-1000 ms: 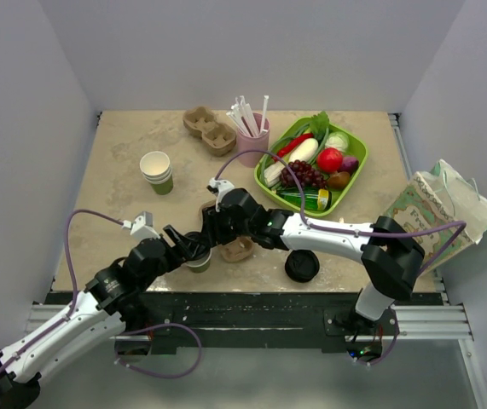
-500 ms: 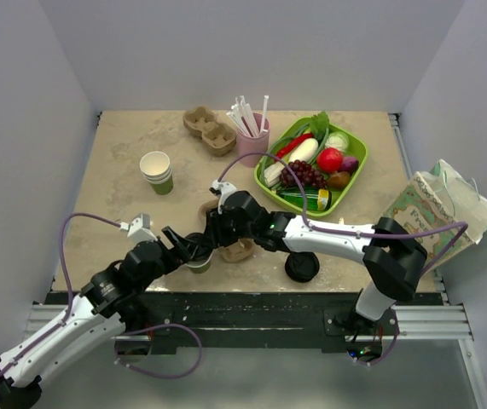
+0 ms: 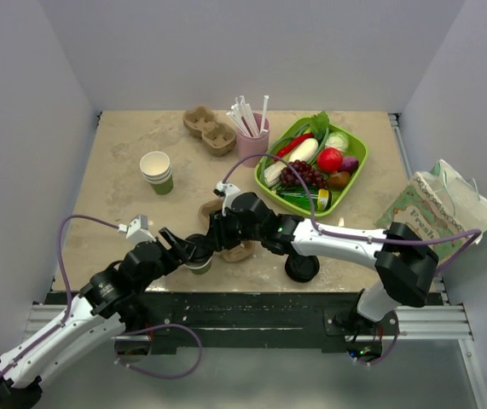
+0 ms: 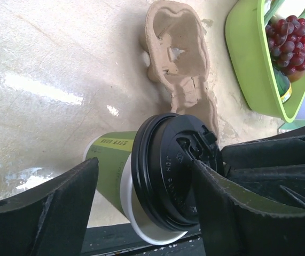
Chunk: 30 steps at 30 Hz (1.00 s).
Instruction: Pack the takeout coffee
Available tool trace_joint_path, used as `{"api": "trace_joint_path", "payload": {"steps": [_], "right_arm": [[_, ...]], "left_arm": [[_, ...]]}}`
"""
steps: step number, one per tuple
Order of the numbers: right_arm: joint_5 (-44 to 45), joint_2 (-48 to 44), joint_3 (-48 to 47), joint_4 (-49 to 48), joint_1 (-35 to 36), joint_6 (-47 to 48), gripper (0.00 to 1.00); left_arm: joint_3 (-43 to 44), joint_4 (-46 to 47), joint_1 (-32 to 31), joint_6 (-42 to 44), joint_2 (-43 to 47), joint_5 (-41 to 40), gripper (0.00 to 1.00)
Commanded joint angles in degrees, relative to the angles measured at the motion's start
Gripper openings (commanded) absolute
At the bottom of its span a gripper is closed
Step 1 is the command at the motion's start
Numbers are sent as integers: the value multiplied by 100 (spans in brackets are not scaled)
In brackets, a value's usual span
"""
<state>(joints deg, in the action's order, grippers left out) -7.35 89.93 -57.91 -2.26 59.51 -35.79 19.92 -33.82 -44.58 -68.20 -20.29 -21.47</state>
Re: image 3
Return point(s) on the white radish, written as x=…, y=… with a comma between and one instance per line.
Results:
x=305, y=151

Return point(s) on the green cabbage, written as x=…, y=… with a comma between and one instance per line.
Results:
x=338, y=140

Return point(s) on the purple grape bunch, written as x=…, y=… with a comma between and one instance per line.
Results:
x=312, y=177

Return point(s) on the green paper coffee cup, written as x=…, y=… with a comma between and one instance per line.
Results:
x=199, y=268

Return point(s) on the green glass bottle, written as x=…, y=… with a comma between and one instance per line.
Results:
x=307, y=197

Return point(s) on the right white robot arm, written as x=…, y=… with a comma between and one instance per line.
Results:
x=404, y=263

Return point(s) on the black plastic cup lid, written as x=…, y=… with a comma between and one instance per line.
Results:
x=202, y=251

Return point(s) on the red tomato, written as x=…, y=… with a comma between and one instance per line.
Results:
x=329, y=160

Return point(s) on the stack of paper cups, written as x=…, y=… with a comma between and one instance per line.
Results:
x=156, y=169

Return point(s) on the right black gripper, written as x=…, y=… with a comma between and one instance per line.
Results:
x=218, y=233

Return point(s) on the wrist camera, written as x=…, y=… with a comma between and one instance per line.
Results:
x=138, y=232
x=228, y=192

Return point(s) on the printed paper takeout bag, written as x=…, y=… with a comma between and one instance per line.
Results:
x=437, y=203

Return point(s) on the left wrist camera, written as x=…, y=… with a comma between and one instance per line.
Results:
x=138, y=232

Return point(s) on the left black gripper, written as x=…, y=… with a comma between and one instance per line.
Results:
x=180, y=250

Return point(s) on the stack of black lids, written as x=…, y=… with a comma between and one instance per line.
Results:
x=301, y=269

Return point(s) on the brown pulp cup carrier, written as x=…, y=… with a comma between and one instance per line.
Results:
x=237, y=254

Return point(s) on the pink straw holder cup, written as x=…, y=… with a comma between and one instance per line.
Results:
x=249, y=147

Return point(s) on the red chili pepper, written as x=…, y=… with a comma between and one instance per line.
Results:
x=286, y=151

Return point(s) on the green plastic tray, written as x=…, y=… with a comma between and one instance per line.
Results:
x=357, y=149

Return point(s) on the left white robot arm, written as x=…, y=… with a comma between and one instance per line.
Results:
x=107, y=306

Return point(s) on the green leafy vegetable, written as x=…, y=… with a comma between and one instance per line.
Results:
x=319, y=125

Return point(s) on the stack of pulp carriers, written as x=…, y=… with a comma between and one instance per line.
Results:
x=218, y=138

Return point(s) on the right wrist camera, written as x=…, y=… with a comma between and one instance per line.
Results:
x=228, y=192

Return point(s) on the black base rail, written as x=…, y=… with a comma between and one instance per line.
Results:
x=310, y=320

